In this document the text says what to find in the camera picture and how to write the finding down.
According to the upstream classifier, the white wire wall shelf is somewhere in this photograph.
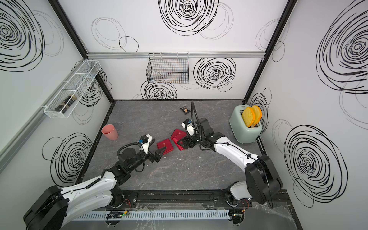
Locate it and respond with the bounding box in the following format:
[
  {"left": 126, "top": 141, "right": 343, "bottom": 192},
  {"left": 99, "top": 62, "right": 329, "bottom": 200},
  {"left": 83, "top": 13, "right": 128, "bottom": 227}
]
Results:
[{"left": 44, "top": 60, "right": 102, "bottom": 118}]

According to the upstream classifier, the white slotted cable duct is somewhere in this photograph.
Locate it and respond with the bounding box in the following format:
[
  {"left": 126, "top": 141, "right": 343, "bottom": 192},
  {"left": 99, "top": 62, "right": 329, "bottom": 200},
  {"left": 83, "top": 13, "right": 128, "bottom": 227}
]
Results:
[{"left": 75, "top": 209, "right": 231, "bottom": 221}]

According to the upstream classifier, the small black snack packet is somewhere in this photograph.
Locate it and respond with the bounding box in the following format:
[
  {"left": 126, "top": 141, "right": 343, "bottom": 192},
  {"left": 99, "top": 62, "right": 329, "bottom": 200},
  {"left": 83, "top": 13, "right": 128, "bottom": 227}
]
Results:
[{"left": 180, "top": 106, "right": 191, "bottom": 115}]

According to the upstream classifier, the black vertical frame post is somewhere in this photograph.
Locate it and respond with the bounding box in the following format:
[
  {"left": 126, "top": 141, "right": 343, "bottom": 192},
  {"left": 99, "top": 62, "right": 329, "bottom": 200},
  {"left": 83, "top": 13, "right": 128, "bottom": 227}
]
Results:
[
  {"left": 242, "top": 0, "right": 297, "bottom": 104},
  {"left": 48, "top": 0, "right": 114, "bottom": 104}
]

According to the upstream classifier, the black wire wall basket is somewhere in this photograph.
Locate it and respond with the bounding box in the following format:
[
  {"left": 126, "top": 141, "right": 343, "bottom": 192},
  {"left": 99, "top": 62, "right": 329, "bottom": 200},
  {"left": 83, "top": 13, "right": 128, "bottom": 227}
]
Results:
[{"left": 146, "top": 52, "right": 189, "bottom": 84}]

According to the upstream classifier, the pink plastic cup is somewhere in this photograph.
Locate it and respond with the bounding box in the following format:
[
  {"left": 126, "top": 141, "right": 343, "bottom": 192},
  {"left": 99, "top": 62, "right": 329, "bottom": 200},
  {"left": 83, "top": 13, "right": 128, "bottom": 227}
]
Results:
[{"left": 101, "top": 124, "right": 118, "bottom": 140}]

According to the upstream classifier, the red jewelry box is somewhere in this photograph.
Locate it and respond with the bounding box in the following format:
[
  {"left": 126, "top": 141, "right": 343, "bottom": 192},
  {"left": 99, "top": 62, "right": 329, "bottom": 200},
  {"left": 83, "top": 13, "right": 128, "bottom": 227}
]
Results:
[{"left": 157, "top": 139, "right": 174, "bottom": 155}]

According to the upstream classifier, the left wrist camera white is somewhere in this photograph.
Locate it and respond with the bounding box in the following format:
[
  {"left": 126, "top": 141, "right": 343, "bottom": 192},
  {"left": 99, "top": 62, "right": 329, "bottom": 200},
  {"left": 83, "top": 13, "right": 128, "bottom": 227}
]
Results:
[{"left": 139, "top": 134, "right": 152, "bottom": 154}]

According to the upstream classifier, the black vertical frame post left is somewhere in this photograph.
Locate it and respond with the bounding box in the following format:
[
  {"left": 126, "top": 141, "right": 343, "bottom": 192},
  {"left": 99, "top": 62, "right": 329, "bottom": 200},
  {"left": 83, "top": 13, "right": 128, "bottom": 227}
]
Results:
[{"left": 48, "top": 0, "right": 114, "bottom": 104}]

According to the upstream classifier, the yellow toast slice front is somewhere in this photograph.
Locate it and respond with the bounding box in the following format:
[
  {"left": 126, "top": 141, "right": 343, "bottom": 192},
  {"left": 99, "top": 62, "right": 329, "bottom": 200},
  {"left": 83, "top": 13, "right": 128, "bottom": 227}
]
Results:
[{"left": 242, "top": 107, "right": 255, "bottom": 127}]

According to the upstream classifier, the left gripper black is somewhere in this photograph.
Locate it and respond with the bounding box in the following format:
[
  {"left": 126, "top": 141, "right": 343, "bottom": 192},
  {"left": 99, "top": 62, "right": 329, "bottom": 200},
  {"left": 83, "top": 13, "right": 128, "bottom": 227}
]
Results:
[{"left": 128, "top": 146, "right": 166, "bottom": 173}]

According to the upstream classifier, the black vertical frame post right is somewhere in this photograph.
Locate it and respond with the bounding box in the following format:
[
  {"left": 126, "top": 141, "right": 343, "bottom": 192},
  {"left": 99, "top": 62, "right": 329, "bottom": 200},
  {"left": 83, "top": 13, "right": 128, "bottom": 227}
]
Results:
[{"left": 242, "top": 0, "right": 297, "bottom": 104}]

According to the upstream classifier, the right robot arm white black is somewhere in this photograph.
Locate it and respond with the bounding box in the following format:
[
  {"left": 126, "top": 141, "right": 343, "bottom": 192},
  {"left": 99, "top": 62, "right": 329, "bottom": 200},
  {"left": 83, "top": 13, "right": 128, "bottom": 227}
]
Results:
[{"left": 178, "top": 118, "right": 283, "bottom": 204}]

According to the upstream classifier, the orange toast slice back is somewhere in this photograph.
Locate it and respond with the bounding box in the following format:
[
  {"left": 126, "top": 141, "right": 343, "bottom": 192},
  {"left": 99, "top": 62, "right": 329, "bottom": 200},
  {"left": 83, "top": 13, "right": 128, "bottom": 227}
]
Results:
[{"left": 252, "top": 105, "right": 263, "bottom": 126}]

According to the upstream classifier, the mint green toaster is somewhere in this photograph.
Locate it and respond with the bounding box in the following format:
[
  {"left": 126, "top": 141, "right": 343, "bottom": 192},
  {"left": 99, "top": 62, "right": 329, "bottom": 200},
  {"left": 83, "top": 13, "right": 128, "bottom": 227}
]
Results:
[{"left": 229, "top": 105, "right": 263, "bottom": 144}]

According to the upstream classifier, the dark bottle on shelf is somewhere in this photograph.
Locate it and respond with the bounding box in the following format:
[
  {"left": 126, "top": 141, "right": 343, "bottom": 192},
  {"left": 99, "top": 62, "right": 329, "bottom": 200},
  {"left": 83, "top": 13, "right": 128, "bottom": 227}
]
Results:
[{"left": 54, "top": 95, "right": 77, "bottom": 114}]

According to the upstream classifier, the red jewelry box base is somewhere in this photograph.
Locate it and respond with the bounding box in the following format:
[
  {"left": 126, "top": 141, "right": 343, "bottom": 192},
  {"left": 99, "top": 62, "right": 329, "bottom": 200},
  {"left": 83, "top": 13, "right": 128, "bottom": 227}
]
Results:
[{"left": 171, "top": 129, "right": 187, "bottom": 151}]

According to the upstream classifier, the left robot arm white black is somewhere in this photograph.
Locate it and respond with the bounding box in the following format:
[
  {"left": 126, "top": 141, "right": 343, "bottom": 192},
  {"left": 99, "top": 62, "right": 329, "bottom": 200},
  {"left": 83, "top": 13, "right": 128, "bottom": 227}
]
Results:
[{"left": 23, "top": 135, "right": 166, "bottom": 230}]

